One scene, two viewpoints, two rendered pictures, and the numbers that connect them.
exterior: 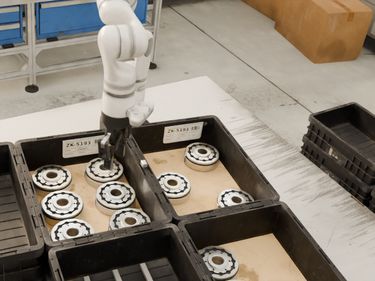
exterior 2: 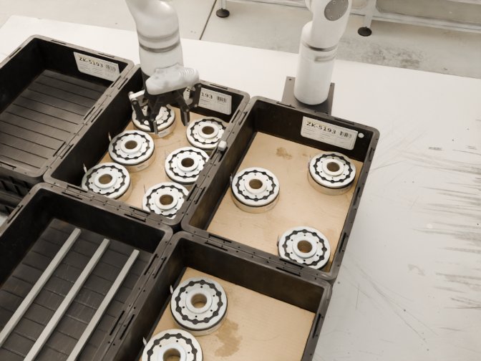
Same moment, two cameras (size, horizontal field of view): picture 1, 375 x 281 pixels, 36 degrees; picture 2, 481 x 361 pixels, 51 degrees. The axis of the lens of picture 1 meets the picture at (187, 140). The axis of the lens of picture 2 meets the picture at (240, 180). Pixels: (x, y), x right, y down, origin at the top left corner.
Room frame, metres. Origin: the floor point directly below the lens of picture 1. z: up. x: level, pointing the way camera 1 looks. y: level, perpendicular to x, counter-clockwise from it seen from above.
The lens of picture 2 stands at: (0.74, -0.47, 1.71)
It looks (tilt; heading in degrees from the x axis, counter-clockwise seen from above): 51 degrees down; 49
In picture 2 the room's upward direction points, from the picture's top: 2 degrees clockwise
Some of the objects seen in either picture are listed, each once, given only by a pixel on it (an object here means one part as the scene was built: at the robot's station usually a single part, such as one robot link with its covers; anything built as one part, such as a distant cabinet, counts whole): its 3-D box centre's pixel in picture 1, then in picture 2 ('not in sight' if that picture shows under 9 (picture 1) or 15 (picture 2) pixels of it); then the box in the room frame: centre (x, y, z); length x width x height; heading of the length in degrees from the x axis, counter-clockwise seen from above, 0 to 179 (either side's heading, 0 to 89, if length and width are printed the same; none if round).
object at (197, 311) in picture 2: (217, 260); (198, 301); (0.95, -0.12, 0.86); 0.05 x 0.05 x 0.01
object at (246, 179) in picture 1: (195, 178); (285, 193); (1.24, -0.04, 0.87); 0.40 x 0.30 x 0.11; 29
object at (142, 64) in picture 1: (134, 54); (324, 13); (1.56, 0.20, 1.05); 0.09 x 0.09 x 0.17; 71
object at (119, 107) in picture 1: (125, 100); (164, 56); (1.10, 0.15, 1.17); 0.11 x 0.09 x 0.06; 74
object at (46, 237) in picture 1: (89, 182); (154, 137); (1.09, 0.23, 0.92); 0.40 x 0.30 x 0.02; 29
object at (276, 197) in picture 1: (197, 164); (287, 177); (1.24, -0.04, 0.92); 0.40 x 0.30 x 0.02; 29
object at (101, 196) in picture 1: (115, 194); (187, 164); (1.13, 0.16, 0.86); 0.10 x 0.10 x 0.01
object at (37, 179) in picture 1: (51, 177); (153, 115); (1.16, 0.34, 0.86); 0.10 x 0.10 x 0.01
